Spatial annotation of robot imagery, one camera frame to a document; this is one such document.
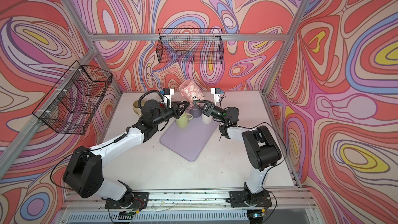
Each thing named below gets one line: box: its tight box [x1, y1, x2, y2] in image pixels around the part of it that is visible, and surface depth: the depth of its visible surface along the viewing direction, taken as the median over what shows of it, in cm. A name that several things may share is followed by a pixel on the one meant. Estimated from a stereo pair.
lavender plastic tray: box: [159, 117, 220, 162], surface depth 96 cm
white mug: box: [201, 113, 213, 124], surface depth 102 cm
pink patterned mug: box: [178, 79, 206, 105], surface depth 74 cm
